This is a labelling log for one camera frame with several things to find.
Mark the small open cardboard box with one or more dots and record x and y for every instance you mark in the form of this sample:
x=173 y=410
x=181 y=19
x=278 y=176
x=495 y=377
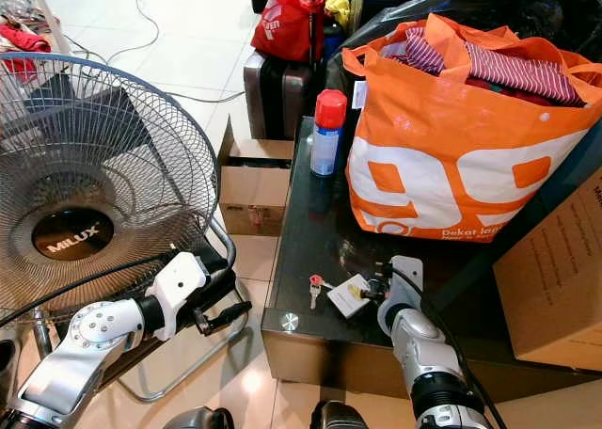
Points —
x=249 y=189

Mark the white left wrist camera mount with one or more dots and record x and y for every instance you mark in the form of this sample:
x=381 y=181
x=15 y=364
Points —
x=177 y=288

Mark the dark glass-top side table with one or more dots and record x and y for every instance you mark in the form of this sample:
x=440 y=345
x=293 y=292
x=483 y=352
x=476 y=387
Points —
x=339 y=354

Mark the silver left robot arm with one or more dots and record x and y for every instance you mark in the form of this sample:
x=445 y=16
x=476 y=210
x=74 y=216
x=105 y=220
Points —
x=85 y=354

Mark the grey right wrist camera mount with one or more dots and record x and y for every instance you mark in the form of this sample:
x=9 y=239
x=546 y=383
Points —
x=407 y=278

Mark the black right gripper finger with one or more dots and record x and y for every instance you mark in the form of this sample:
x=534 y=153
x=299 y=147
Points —
x=372 y=283
x=370 y=296

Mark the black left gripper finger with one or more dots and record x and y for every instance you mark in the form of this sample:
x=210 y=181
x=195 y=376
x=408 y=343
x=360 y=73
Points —
x=224 y=265
x=230 y=314

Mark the keys with white tag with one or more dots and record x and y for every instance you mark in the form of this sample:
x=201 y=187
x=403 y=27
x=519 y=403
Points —
x=350 y=295

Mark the red white striped cloth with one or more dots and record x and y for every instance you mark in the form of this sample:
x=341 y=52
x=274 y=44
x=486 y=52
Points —
x=517 y=76

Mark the black suitcase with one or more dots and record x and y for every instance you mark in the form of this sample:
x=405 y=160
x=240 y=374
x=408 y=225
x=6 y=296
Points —
x=277 y=95

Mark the black garbage bag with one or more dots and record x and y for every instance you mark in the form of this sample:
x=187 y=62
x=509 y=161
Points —
x=395 y=15

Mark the red plastic bag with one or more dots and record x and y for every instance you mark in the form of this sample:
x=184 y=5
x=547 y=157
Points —
x=282 y=29

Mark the Milux metal floor fan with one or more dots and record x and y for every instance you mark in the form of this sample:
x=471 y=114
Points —
x=71 y=236

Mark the robot right leg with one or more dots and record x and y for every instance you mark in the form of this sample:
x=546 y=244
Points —
x=343 y=416

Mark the large printed cardboard box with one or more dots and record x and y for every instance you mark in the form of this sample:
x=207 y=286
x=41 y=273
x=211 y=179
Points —
x=550 y=278

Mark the robot left leg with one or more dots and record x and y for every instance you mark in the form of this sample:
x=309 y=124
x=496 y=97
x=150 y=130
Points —
x=198 y=418

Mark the yellow cloth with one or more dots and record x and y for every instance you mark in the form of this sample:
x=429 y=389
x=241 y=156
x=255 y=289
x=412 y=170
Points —
x=337 y=8

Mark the spray can with red cap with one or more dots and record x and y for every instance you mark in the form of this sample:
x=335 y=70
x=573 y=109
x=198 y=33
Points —
x=326 y=147

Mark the orange white shopping bag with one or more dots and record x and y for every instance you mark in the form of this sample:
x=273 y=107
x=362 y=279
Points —
x=433 y=156

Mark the robot leg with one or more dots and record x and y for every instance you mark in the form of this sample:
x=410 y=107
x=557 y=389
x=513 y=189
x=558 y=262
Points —
x=343 y=416
x=198 y=418

